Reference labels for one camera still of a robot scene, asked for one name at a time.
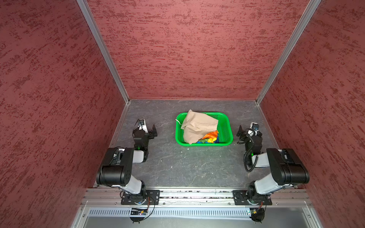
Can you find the slotted cable duct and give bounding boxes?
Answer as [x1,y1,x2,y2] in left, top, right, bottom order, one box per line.
[87,207,251,220]

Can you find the left circuit board with wires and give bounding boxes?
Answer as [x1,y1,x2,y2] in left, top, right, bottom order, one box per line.
[129,197,156,223]

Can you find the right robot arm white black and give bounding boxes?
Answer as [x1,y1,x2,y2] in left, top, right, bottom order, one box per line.
[232,123,310,206]

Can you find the beige shorts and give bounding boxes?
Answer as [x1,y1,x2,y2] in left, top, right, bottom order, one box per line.
[181,110,219,144]

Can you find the right circuit board with wires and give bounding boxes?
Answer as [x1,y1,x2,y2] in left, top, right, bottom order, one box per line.
[250,202,266,223]

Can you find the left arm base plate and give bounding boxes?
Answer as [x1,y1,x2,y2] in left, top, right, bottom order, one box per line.
[121,190,160,206]

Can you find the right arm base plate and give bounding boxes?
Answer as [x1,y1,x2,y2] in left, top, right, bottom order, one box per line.
[232,190,272,206]

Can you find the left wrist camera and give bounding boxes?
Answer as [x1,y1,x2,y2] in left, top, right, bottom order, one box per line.
[136,119,147,131]

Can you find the aluminium corner post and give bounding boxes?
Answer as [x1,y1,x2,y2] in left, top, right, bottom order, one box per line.
[77,0,130,105]
[256,0,321,106]

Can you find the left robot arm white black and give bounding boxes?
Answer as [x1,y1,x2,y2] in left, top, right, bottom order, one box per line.
[96,119,158,205]

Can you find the left aluminium corner post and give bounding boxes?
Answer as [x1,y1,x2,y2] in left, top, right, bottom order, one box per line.
[77,0,130,105]

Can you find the multicolour shorts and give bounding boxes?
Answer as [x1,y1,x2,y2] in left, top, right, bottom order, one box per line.
[197,130,220,144]

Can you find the green plastic basket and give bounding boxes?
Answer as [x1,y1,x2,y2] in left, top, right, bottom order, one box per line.
[175,112,233,147]

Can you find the circuit board with wires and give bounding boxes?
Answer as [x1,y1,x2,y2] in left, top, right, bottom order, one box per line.
[129,197,156,223]
[250,202,266,223]

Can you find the right aluminium corner post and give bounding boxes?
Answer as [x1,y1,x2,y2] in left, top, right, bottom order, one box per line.
[256,0,321,106]

